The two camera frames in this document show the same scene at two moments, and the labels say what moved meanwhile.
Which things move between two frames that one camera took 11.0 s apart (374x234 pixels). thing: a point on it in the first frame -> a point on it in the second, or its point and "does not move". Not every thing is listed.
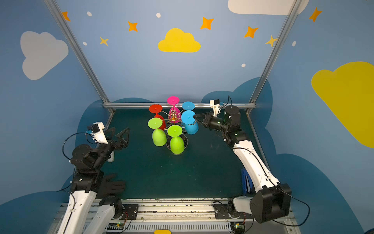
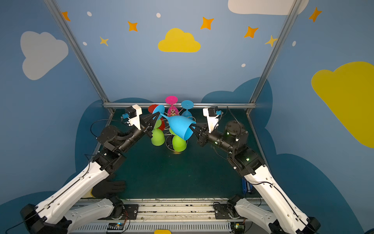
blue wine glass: x=187 y=117 -> x=180 y=125
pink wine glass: x=174 y=113 does not move
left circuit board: x=115 y=226 does not move
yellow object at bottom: x=162 y=231 does not move
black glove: x=109 y=187 does not move
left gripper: x=114 y=139 -> x=145 y=125
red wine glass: x=157 y=108 does not move
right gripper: x=208 y=121 -> x=200 y=135
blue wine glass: x=188 y=106 does not move
